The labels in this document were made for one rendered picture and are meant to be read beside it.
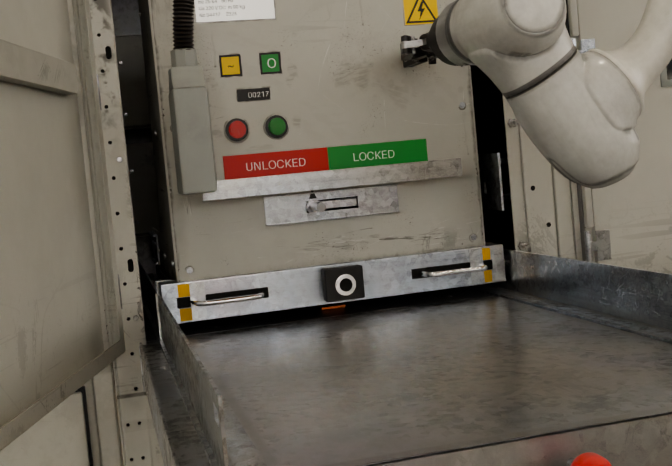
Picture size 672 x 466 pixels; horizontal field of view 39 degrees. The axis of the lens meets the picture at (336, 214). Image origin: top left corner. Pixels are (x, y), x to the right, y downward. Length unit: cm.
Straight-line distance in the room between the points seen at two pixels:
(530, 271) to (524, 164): 17
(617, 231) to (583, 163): 42
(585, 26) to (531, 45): 47
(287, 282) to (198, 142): 27
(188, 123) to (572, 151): 51
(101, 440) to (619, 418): 81
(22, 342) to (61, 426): 32
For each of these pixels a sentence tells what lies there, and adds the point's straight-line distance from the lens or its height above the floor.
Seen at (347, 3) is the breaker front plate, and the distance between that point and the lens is 149.
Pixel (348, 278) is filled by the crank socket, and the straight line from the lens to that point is 143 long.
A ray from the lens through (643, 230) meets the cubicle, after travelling 160.
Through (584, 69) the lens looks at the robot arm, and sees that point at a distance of 116.
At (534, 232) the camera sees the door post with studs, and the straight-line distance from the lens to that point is 153.
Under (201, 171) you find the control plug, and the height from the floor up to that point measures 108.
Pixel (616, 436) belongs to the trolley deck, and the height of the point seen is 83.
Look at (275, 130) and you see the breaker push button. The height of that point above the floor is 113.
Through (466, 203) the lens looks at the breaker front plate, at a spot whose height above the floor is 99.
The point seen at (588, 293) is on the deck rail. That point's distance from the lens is 133.
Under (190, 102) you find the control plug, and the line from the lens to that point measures 131.
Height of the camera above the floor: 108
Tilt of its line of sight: 3 degrees down
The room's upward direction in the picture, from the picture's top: 5 degrees counter-clockwise
